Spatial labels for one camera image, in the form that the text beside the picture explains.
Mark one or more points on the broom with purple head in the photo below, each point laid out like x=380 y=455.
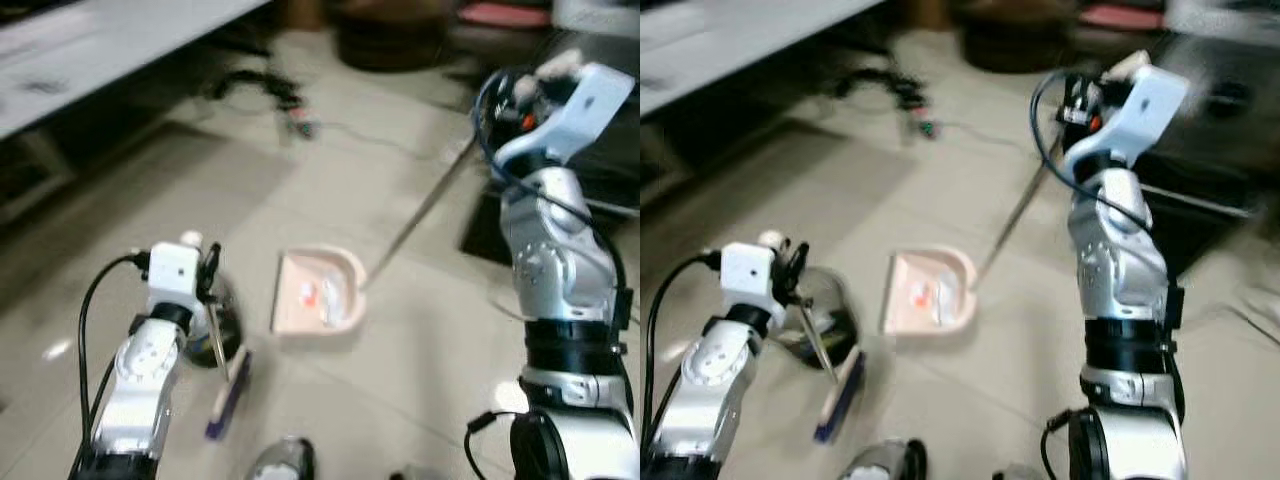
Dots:
x=838 y=400
x=228 y=395

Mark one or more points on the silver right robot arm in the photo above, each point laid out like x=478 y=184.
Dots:
x=1125 y=260
x=560 y=260

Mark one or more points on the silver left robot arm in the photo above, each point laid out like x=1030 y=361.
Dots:
x=140 y=380
x=705 y=390

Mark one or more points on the black shiny round object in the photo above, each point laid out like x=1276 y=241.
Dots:
x=228 y=320
x=835 y=305

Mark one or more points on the pink flat item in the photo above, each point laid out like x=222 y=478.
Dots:
x=505 y=12
x=1120 y=14

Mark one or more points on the dark round basket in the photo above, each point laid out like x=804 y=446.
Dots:
x=390 y=35
x=1015 y=35

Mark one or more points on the orange scrap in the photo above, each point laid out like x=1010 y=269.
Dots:
x=918 y=293
x=308 y=293

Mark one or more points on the grey white box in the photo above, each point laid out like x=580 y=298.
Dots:
x=1225 y=20
x=600 y=15

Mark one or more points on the white crumpled scrap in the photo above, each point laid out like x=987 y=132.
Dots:
x=945 y=300
x=335 y=300

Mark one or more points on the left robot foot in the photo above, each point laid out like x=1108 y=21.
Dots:
x=285 y=460
x=885 y=462

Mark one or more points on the white table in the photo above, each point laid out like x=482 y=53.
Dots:
x=90 y=50
x=720 y=40

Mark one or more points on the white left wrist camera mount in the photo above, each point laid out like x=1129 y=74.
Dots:
x=172 y=275
x=748 y=275

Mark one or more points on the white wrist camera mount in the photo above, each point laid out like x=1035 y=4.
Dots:
x=748 y=275
x=172 y=275
x=580 y=110
x=1140 y=110

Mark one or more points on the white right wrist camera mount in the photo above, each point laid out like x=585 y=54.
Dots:
x=580 y=110
x=1140 y=110

